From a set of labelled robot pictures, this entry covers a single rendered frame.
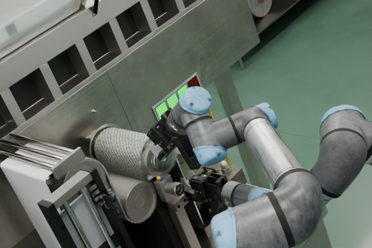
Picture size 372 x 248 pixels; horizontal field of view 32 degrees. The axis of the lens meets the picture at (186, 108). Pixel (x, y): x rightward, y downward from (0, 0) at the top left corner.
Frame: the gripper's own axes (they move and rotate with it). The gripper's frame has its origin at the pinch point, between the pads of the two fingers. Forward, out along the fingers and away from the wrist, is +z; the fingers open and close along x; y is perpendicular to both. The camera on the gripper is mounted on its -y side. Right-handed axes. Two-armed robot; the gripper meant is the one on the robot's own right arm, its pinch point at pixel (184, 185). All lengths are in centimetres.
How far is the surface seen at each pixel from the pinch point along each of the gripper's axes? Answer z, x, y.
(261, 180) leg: 46, -73, -63
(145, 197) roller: -2.8, 16.3, 8.5
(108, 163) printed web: 16.1, 12.3, 14.7
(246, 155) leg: 48, -71, -48
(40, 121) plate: 30.1, 20.0, 33.6
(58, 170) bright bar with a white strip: -5, 38, 35
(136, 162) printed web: 0.6, 12.1, 17.9
